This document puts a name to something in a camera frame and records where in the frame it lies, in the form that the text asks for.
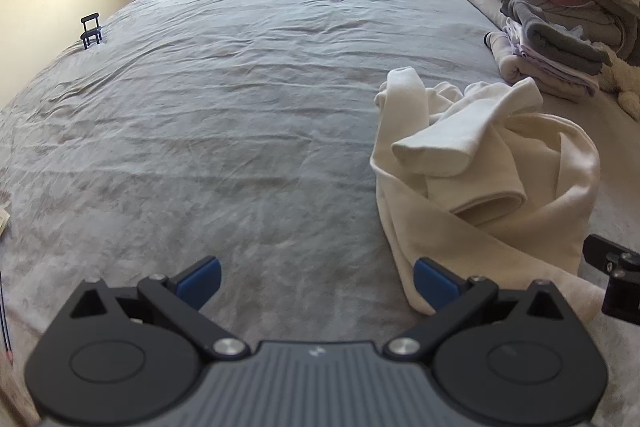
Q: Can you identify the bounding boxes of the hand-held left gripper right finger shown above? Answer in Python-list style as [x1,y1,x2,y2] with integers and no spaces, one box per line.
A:
[384,257,571,362]

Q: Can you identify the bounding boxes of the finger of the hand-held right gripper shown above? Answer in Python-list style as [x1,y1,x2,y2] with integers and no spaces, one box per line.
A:
[582,234,640,278]

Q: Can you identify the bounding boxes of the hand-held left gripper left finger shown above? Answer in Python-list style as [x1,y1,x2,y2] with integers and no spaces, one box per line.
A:
[67,256,251,362]

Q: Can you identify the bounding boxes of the cream printed sweatshirt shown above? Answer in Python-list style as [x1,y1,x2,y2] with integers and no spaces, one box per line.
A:
[370,67,608,323]

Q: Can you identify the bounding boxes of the white plush toy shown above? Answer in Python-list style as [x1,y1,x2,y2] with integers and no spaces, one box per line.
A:
[597,52,640,108]

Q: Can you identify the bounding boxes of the grey bed sheet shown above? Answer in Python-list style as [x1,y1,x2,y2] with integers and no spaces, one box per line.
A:
[0,0,640,427]

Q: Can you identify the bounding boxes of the lilac folded garment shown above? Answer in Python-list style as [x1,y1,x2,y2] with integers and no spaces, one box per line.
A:
[517,44,598,95]

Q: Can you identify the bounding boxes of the beige folded garment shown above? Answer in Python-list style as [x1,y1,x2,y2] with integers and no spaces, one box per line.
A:
[487,31,601,104]

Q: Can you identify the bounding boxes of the dark grey folded garment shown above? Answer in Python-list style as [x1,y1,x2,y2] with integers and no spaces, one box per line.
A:
[500,0,621,75]

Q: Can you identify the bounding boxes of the white folded garment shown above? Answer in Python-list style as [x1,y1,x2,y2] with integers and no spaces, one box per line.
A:
[505,18,532,58]

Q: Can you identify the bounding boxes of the small black chair-shaped stand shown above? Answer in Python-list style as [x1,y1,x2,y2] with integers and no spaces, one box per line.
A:
[81,13,104,50]

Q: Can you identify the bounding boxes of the thin cable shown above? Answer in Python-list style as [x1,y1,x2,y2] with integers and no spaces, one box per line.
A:
[0,272,15,358]

